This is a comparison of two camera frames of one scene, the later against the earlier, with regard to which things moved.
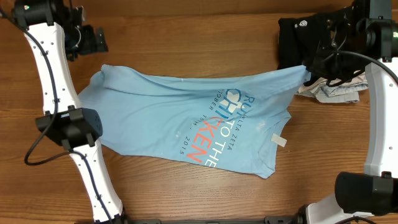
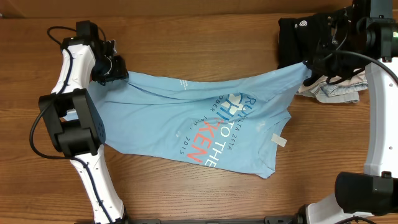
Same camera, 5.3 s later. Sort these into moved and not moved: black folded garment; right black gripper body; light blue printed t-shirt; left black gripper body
Moved: left black gripper body
Not moved: light blue printed t-shirt; right black gripper body; black folded garment
